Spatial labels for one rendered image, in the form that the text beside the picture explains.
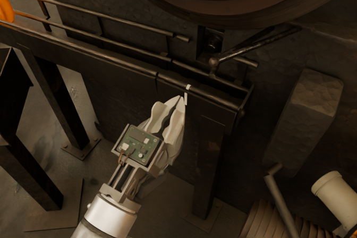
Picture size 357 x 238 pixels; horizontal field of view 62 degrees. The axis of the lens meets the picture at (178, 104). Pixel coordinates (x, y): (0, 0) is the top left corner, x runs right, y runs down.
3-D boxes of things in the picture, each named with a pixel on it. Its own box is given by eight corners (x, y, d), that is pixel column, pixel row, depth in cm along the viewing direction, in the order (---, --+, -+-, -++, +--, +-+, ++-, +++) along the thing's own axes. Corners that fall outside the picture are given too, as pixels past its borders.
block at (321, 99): (273, 132, 75) (304, 61, 56) (305, 145, 72) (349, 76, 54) (257, 165, 69) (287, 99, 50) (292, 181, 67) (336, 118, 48)
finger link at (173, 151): (190, 128, 53) (166, 173, 50) (191, 131, 54) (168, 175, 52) (167, 117, 54) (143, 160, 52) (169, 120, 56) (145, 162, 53)
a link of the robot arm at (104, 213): (130, 238, 50) (93, 214, 52) (144, 212, 51) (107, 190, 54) (115, 239, 43) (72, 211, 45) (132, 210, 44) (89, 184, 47)
